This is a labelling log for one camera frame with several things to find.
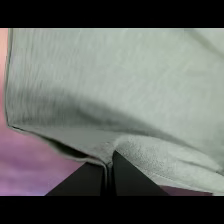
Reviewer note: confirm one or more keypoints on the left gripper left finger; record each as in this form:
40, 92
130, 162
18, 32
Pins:
85, 182

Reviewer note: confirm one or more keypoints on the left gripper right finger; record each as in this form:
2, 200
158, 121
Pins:
130, 180

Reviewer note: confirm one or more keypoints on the pale green garment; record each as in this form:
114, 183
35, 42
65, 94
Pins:
113, 86

